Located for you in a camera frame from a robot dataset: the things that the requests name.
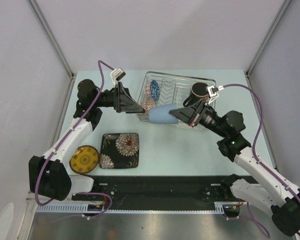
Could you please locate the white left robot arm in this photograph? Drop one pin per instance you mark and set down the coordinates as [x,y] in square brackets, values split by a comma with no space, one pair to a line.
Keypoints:
[48,174]

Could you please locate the white slotted cable duct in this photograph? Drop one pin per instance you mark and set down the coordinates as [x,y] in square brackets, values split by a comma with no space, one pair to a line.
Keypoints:
[96,208]

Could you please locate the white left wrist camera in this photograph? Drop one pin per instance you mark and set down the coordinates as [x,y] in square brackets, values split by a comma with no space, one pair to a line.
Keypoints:
[116,75]

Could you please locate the black square floral plate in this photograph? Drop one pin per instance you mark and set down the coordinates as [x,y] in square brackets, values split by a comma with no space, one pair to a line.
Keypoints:
[120,151]

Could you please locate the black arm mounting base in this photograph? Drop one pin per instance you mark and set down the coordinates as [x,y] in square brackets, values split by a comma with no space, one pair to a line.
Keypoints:
[161,192]

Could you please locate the red black skull mug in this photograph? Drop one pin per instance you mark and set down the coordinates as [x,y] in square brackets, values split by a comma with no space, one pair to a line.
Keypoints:
[198,92]

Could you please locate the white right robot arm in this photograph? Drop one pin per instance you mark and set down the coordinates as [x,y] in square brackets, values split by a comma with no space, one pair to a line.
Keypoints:
[278,197]

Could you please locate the light blue cup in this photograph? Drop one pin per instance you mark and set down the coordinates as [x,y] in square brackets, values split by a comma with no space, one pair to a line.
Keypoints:
[160,115]

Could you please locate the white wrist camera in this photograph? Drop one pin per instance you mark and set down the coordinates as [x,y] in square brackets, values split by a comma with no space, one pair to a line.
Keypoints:
[213,92]
[116,75]

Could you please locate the blue triangle pattern bowl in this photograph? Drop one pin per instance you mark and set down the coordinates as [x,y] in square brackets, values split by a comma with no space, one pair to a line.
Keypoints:
[152,89]

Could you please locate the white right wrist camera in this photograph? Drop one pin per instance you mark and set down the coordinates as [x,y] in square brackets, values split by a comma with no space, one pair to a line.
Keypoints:
[213,92]

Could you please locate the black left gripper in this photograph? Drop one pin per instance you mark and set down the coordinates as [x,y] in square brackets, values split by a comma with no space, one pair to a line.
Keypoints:
[123,101]

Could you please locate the yellow round plate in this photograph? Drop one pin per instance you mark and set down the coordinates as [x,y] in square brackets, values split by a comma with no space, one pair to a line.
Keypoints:
[84,160]

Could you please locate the metal wire dish rack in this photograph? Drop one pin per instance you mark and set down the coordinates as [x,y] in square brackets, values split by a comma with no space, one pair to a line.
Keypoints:
[173,88]

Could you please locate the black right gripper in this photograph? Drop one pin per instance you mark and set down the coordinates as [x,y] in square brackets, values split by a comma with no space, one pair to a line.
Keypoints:
[192,115]

